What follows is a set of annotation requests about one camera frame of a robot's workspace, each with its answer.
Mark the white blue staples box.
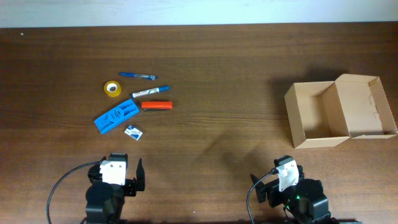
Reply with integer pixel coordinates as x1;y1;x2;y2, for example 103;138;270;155
124;125;143;141

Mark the blue plastic tray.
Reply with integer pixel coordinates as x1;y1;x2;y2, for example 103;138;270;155
94;100;140;134

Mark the yellow tape roll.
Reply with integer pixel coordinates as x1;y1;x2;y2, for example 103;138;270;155
103;80;122;98

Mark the blue whiteboard marker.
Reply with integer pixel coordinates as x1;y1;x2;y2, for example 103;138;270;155
131;85;170;98

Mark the cardboard box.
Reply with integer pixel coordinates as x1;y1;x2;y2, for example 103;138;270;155
284;74;397;149

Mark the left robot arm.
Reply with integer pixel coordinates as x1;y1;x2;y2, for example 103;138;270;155
85;153;146;224

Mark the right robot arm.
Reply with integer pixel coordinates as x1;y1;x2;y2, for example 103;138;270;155
246;166;360;224

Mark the blue ballpoint pen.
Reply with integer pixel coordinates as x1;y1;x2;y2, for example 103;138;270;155
119;72;158;80

